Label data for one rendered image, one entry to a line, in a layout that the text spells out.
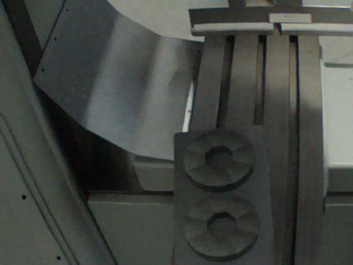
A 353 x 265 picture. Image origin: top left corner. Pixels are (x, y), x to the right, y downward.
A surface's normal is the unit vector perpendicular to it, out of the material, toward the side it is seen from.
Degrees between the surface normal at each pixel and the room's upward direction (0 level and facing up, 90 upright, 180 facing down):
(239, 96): 0
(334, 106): 0
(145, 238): 90
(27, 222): 89
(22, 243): 89
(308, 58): 0
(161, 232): 90
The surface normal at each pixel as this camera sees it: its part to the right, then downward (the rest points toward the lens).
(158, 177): -0.09, 0.81
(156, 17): -0.12, -0.59
